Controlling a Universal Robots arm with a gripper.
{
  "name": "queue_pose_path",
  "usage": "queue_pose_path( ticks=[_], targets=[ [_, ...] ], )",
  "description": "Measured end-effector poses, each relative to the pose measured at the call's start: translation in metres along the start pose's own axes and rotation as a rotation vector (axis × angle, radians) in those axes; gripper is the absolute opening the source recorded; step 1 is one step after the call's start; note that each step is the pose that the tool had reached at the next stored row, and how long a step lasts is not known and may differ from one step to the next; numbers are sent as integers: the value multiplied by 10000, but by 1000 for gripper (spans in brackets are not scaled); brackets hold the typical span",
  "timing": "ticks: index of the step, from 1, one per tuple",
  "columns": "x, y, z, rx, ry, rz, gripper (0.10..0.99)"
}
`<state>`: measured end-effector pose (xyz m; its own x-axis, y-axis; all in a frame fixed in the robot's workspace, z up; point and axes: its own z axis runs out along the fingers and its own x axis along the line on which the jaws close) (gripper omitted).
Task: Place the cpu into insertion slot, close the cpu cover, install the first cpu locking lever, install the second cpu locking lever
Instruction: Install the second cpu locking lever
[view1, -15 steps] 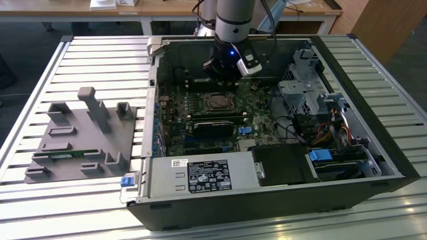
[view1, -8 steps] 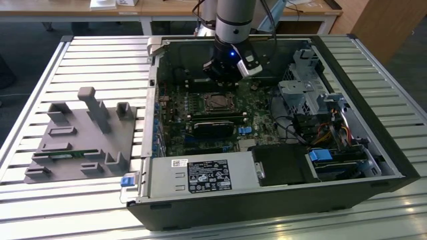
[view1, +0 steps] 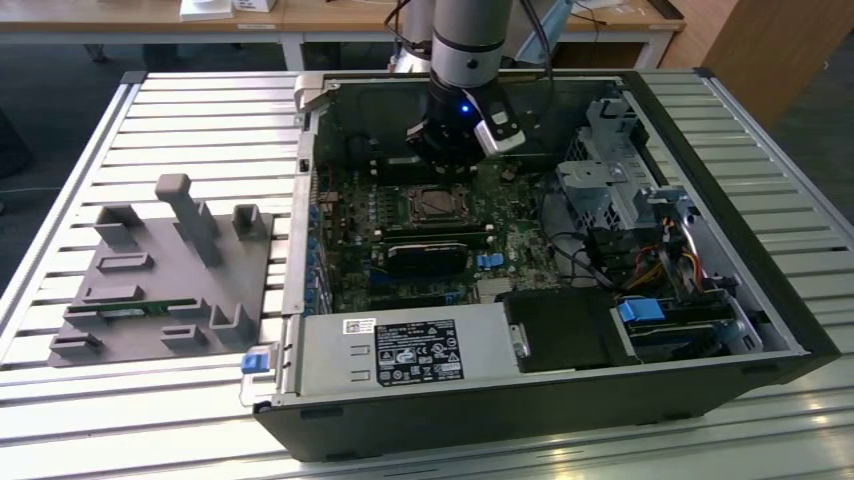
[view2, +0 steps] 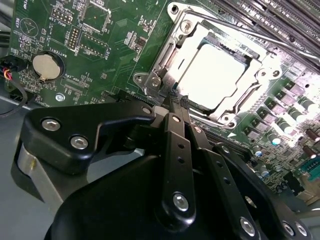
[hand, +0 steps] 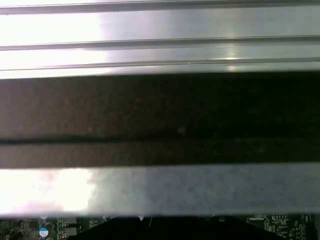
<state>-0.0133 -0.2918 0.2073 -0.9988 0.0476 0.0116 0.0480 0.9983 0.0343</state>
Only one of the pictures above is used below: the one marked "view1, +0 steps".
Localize CPU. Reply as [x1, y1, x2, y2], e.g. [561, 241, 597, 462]
[417, 192, 464, 217]

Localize metal socket cover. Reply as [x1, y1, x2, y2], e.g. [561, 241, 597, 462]
[401, 185, 477, 224]

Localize CPU socket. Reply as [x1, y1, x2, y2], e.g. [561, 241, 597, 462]
[398, 183, 480, 225]

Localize black RAM stick white label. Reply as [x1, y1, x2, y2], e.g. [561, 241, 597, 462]
[377, 153, 442, 185]

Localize black graphics card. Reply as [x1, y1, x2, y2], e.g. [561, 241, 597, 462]
[384, 240, 470, 277]

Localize silver drive cage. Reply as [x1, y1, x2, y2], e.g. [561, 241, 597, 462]
[554, 97, 669, 234]

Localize green motherboard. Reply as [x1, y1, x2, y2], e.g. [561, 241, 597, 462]
[310, 149, 569, 314]

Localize pale blue teach pendant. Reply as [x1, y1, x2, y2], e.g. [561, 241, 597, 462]
[517, 0, 574, 64]

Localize silver heatsink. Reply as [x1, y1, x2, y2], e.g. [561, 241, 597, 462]
[476, 279, 514, 304]

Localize black air shroud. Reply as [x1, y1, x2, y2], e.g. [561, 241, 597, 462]
[497, 288, 644, 375]

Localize silver metal clip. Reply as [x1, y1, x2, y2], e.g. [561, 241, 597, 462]
[506, 323, 533, 359]

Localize silver power supply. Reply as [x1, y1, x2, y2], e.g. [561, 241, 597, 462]
[285, 313, 524, 397]

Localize blue disk carrier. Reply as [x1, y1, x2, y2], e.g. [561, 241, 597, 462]
[617, 297, 668, 326]

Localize grey parts rack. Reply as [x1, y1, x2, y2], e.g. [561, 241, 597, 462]
[47, 172, 280, 371]

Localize blue case latch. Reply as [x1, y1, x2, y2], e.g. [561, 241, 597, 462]
[241, 349, 277, 376]

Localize wooden cabinet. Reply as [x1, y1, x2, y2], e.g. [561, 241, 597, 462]
[660, 0, 854, 132]

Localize wooden desk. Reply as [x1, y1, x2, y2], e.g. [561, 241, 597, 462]
[0, 0, 688, 72]

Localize green RAM stick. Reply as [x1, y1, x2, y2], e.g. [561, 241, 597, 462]
[66, 297, 202, 320]

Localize black PC case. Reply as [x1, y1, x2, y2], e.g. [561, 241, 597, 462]
[250, 67, 843, 464]

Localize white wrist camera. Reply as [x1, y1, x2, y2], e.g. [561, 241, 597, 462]
[473, 92, 529, 159]

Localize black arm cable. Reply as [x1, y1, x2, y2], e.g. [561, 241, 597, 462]
[518, 0, 557, 129]

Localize black cable bundle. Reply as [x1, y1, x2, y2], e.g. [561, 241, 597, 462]
[544, 229, 633, 292]

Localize coloured wire bundle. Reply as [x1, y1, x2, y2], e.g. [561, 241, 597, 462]
[633, 214, 711, 296]

